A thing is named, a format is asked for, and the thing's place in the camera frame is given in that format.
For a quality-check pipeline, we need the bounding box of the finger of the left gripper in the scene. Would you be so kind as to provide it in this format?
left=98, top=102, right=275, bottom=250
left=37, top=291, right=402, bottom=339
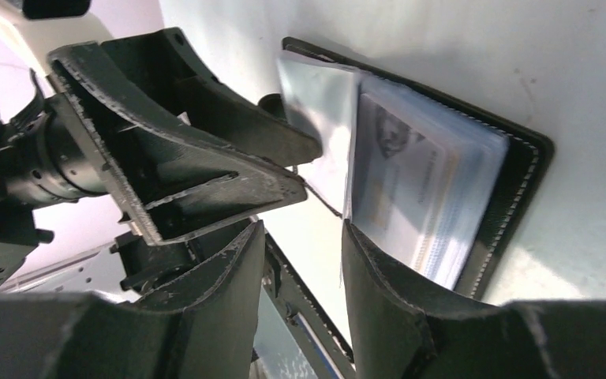
left=100, top=27, right=323, bottom=167

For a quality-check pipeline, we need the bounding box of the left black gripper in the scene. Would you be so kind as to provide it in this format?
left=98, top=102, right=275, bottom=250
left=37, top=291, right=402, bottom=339
left=0, top=42, right=307, bottom=246

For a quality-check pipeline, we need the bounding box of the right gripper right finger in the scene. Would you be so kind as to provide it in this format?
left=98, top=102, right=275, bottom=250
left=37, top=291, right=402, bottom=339
left=342, top=221, right=606, bottom=378

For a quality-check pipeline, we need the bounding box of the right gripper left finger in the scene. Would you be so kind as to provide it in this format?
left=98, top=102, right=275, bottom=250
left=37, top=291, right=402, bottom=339
left=0, top=221, right=265, bottom=378

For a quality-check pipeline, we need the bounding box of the black leather card holder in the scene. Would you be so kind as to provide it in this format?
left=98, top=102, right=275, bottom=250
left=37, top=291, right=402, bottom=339
left=260, top=37, right=555, bottom=299

